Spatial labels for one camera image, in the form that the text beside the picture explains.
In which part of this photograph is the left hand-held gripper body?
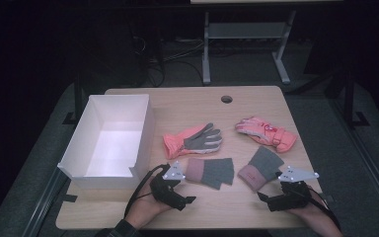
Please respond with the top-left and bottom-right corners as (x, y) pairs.
(149, 160), (191, 209)

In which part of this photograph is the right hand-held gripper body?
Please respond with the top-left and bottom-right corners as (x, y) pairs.
(269, 165), (320, 212)

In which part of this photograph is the grey knit glove pink cuff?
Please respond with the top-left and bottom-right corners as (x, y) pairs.
(237, 145), (285, 193)
(186, 157), (235, 191)

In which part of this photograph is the pink glove with grey palm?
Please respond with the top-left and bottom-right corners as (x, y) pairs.
(162, 122), (224, 161)

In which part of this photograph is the pink glove with strap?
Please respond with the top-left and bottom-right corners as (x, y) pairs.
(235, 116), (299, 154)

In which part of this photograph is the white box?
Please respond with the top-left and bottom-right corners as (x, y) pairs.
(56, 94), (156, 191)

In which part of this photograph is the person's left hand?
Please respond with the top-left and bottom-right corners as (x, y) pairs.
(124, 177), (174, 230)

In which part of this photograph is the person's right hand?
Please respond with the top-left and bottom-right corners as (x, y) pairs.
(287, 191), (339, 233)

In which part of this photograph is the black stand leg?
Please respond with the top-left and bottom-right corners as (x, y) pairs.
(62, 65), (87, 125)
(325, 63), (371, 130)

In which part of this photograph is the right hand-held gripper black cable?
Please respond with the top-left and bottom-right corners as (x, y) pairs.
(305, 190), (341, 230)

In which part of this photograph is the aluminium floor rail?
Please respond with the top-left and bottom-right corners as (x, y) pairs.
(21, 168), (69, 237)
(329, 98), (379, 228)

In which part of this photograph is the bundle of floor cables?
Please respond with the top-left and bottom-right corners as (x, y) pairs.
(131, 35), (205, 89)

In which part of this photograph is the grey metal table frame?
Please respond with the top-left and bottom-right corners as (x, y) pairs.
(201, 9), (297, 86)

